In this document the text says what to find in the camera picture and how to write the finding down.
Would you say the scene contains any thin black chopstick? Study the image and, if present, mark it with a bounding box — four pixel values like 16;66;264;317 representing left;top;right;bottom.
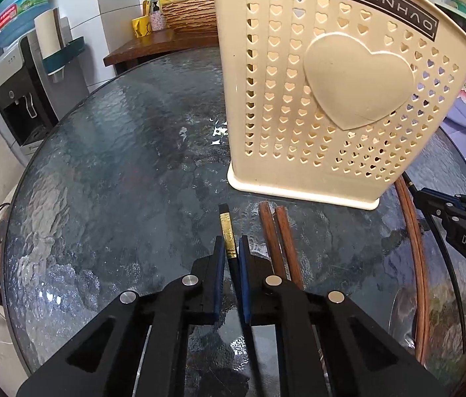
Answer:
401;171;466;355

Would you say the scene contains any paper cup stack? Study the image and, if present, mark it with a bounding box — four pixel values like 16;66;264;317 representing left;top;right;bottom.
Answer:
34;8;64;58

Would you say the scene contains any curved brown wooden chopstick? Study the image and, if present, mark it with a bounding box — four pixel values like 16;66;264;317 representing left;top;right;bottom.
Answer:
394;177;430;365

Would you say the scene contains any cream plastic utensil basket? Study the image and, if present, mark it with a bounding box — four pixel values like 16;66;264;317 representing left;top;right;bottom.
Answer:
214;0;466;210

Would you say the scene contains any yellow mug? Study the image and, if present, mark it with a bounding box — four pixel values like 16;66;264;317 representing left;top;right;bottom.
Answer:
132;16;153;39

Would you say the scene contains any dark wooden counter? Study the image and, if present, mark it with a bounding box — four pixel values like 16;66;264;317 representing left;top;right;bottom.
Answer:
103;29;219;66

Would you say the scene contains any white water dispenser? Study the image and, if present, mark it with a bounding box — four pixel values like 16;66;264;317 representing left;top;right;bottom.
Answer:
0;30;89;165

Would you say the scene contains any small pink bottle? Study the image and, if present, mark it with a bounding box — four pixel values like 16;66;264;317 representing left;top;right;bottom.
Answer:
150;1;167;31

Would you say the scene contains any black gold chopstick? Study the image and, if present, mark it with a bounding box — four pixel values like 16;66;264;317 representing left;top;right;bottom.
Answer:
219;203;242;304

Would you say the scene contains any woven brown basin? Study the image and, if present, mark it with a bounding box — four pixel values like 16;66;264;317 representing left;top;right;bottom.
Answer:
162;0;218;33

